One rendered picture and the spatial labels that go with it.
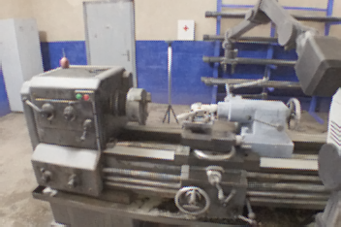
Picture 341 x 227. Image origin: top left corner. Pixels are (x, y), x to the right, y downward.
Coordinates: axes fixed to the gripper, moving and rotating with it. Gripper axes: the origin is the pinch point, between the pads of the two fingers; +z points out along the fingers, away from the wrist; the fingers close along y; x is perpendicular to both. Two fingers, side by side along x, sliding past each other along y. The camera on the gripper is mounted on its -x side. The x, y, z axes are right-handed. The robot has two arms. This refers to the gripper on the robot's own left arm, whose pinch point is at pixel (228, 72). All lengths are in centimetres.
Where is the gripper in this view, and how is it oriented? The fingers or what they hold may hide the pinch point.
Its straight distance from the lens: 152.9
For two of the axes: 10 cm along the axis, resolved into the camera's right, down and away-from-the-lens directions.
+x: -5.4, 2.7, -7.9
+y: -8.4, -1.7, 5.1
